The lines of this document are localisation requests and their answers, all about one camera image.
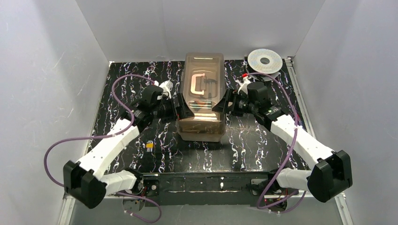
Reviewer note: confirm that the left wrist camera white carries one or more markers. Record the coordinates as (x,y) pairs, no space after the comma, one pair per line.
(166,88)

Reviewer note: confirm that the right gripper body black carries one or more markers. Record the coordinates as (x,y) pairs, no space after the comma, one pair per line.
(230,105)

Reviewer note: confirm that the white tape roll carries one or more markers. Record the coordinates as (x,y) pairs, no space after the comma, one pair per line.
(263,61)

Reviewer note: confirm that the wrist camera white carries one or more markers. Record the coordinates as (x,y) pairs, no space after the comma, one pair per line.
(166,88)
(243,82)

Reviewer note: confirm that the yellow hex key set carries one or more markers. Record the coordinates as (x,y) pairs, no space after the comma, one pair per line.
(149,146)

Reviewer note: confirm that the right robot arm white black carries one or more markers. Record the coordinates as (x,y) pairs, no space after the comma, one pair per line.
(330,171)

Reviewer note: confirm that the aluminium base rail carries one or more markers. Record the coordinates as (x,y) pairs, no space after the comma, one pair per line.
(206,208)

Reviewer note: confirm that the beige plastic tool box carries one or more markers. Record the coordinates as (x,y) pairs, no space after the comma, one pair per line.
(203,86)

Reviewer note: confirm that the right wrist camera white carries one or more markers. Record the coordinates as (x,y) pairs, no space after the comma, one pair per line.
(243,82)

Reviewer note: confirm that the black mounting plate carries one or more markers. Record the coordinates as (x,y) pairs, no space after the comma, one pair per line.
(219,188)

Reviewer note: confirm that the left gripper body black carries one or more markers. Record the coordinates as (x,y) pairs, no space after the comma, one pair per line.
(177,108)

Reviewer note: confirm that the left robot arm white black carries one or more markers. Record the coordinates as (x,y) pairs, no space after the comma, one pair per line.
(86,179)

